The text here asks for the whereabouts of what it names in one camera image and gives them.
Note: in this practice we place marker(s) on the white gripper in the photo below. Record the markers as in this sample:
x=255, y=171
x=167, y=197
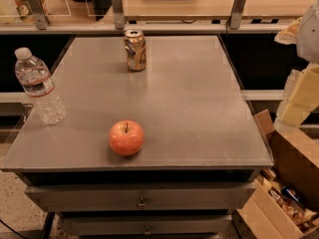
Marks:
x=309, y=37

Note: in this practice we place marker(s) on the red apple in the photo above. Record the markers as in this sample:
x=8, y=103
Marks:
x=126, y=137

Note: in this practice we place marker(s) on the grey drawer cabinet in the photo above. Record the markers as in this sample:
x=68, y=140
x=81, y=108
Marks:
x=198, y=128

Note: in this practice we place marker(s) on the cardboard box with snacks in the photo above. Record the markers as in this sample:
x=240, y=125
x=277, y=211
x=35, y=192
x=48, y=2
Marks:
x=270, y=215

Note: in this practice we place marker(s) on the gold soda can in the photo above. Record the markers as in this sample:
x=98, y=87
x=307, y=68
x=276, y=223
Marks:
x=135, y=45

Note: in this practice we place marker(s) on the lower drawer with knob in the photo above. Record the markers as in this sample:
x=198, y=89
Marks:
x=145, y=225

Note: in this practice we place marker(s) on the drawer with knob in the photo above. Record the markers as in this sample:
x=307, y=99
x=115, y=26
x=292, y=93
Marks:
x=149, y=196
x=145, y=225

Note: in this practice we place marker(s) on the upper drawer with knob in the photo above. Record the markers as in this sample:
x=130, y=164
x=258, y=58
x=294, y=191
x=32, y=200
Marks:
x=149, y=196

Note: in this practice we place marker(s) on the clear plastic water bottle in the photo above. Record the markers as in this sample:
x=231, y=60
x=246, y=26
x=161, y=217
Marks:
x=36, y=81

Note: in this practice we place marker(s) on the right metal bracket post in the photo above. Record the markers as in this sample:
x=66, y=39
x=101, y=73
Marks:
x=235, y=18

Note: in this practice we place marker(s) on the metal bracket post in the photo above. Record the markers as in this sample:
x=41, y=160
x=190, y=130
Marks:
x=40, y=19
x=119, y=17
x=235, y=18

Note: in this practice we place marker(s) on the middle metal bracket post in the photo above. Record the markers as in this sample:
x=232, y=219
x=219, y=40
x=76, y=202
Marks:
x=119, y=17

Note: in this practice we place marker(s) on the left metal bracket post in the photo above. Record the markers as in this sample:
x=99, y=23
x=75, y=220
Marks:
x=40, y=19

